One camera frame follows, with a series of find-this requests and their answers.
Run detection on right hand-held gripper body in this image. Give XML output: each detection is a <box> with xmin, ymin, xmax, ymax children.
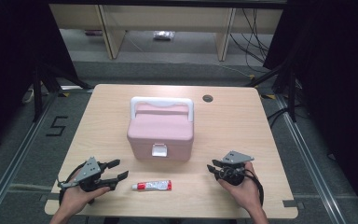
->
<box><xmin>213</xmin><ymin>150</ymin><xmax>255</xmax><ymax>187</ymax></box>

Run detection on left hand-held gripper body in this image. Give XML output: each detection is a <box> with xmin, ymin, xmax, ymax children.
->
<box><xmin>57</xmin><ymin>156</ymin><xmax>111</xmax><ymax>193</ymax></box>

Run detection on white and red ointment tube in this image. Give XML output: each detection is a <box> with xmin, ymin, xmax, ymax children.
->
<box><xmin>131</xmin><ymin>179</ymin><xmax>172</xmax><ymax>191</ymax></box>

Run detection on pink storage box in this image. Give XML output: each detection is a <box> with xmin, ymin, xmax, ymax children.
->
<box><xmin>126</xmin><ymin>96</ymin><xmax>195</xmax><ymax>162</ymax></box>

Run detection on person's left hand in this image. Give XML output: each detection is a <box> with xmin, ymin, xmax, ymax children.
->
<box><xmin>58</xmin><ymin>170</ymin><xmax>112</xmax><ymax>217</ymax></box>

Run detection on person's right hand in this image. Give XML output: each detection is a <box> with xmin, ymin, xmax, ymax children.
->
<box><xmin>218</xmin><ymin>161</ymin><xmax>262</xmax><ymax>214</ymax></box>

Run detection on black metal stand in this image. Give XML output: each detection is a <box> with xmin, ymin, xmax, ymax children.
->
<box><xmin>32</xmin><ymin>63</ymin><xmax>94</xmax><ymax>123</ymax></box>
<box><xmin>245</xmin><ymin>61</ymin><xmax>300</xmax><ymax>123</ymax></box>

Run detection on dark curtain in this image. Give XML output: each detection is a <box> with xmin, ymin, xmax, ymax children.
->
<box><xmin>262</xmin><ymin>0</ymin><xmax>358</xmax><ymax>217</ymax></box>
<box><xmin>0</xmin><ymin>0</ymin><xmax>79</xmax><ymax>157</ymax></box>

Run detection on clear plastic bag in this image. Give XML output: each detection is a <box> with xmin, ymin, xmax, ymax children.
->
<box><xmin>153</xmin><ymin>30</ymin><xmax>175</xmax><ymax>41</ymax></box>

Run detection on light wooden shelf unit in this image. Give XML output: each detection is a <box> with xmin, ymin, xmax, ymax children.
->
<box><xmin>48</xmin><ymin>3</ymin><xmax>283</xmax><ymax>62</ymax></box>

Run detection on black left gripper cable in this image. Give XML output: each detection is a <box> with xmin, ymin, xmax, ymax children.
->
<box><xmin>57</xmin><ymin>161</ymin><xmax>89</xmax><ymax>207</ymax></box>

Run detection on aluminium floor rail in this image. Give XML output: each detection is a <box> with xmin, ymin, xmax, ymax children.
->
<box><xmin>0</xmin><ymin>90</ymin><xmax>61</xmax><ymax>224</ymax></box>
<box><xmin>274</xmin><ymin>93</ymin><xmax>347</xmax><ymax>224</ymax></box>

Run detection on white floor cable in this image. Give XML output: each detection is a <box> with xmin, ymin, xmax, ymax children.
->
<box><xmin>21</xmin><ymin>88</ymin><xmax>35</xmax><ymax>105</ymax></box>

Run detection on black floor cables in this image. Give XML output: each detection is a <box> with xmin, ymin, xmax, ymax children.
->
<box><xmin>229</xmin><ymin>7</ymin><xmax>272</xmax><ymax>75</ymax></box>

